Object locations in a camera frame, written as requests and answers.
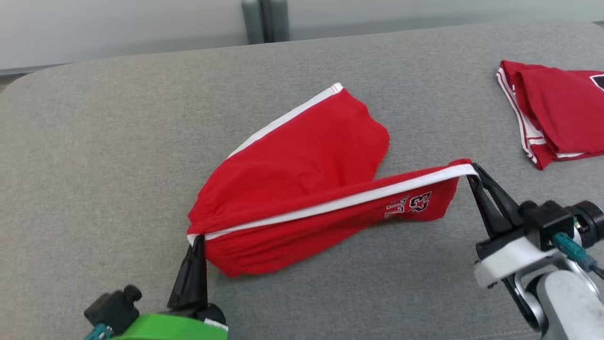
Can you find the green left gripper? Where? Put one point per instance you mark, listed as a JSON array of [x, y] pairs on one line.
[[174, 328]]

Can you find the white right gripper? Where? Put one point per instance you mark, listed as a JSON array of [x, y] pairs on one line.
[[509, 262]]

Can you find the red white sleeveless jersey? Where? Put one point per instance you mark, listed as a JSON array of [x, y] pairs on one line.
[[557, 113]]

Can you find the red white-striped shorts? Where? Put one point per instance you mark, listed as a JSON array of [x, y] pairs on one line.
[[302, 179]]

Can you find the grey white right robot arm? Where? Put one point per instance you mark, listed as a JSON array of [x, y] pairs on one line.
[[566, 302]]

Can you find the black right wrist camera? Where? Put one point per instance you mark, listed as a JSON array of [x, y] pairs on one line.
[[552, 219]]

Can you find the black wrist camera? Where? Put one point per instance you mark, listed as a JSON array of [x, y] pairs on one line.
[[552, 219], [113, 307]]

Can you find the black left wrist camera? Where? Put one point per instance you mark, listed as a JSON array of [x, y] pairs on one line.
[[113, 307]]

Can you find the teal right camera plug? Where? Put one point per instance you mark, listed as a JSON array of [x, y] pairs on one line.
[[573, 250]]

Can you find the teal camera plug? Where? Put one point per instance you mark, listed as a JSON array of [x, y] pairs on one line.
[[573, 250], [96, 333]]

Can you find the teal left camera plug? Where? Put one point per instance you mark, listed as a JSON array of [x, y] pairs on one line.
[[96, 333]]

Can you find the grey partition post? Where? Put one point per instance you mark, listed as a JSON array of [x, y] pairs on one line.
[[253, 21], [276, 21]]

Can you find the grey partition base rail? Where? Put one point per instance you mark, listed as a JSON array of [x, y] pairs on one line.
[[19, 71]]

